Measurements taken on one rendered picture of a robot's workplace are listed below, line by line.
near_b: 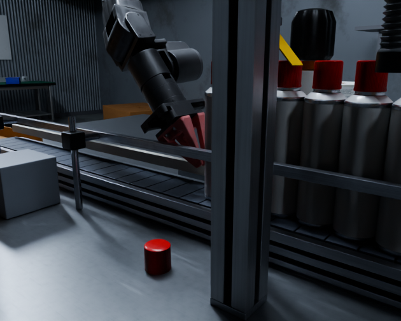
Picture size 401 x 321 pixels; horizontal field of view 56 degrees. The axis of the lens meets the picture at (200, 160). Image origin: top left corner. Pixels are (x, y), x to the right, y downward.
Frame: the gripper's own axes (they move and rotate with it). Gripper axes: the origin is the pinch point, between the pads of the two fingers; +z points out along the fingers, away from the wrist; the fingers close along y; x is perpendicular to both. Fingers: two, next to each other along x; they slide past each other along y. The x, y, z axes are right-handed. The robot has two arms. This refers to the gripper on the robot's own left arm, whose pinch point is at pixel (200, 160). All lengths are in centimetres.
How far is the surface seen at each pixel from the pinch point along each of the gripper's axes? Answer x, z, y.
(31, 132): 49, -35, 4
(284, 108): -17.2, 1.6, -1.3
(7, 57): 523, -436, 294
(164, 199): 5.8, 2.5, -5.2
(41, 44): 501, -447, 356
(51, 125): 26.5, -24.1, -4.0
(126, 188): 12.9, -2.8, -5.2
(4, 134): 81, -52, 13
